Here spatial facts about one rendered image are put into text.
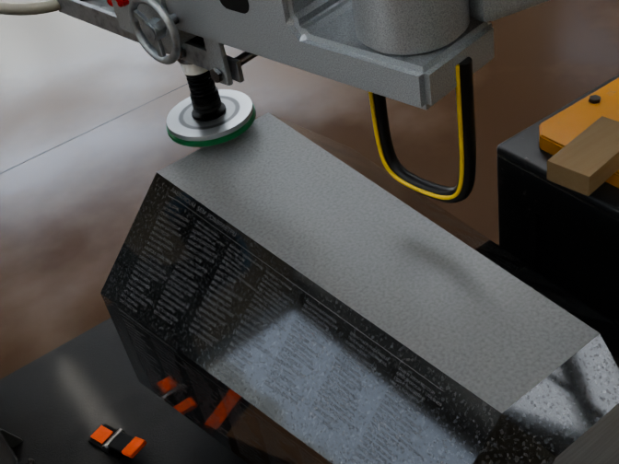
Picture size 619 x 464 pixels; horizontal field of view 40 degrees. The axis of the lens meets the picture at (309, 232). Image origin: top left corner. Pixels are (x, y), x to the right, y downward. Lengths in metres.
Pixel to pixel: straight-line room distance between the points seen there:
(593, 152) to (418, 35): 0.60
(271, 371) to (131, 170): 2.05
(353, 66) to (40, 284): 1.96
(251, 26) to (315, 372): 0.65
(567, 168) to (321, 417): 0.71
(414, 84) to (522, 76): 2.39
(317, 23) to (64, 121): 2.68
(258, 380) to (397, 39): 0.72
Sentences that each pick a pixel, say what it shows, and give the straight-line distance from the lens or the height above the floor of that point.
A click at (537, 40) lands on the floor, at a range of 4.03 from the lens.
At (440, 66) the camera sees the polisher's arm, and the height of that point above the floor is 1.21.
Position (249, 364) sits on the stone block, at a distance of 1.71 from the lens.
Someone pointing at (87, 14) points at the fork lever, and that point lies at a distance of 2.21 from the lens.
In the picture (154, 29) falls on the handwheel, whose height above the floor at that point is 1.19.
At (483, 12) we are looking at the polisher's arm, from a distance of 1.44.
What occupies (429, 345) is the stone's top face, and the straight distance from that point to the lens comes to 1.48.
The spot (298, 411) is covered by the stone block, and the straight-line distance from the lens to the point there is 1.62.
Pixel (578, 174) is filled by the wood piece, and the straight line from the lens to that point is 1.79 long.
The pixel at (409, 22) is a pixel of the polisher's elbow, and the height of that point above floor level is 1.29.
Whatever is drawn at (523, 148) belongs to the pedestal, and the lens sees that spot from 2.02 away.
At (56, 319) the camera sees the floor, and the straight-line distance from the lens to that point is 3.02.
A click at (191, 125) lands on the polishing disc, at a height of 0.86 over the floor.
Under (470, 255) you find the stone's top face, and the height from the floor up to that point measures 0.80.
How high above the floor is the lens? 1.89
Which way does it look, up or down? 39 degrees down
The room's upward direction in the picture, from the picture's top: 12 degrees counter-clockwise
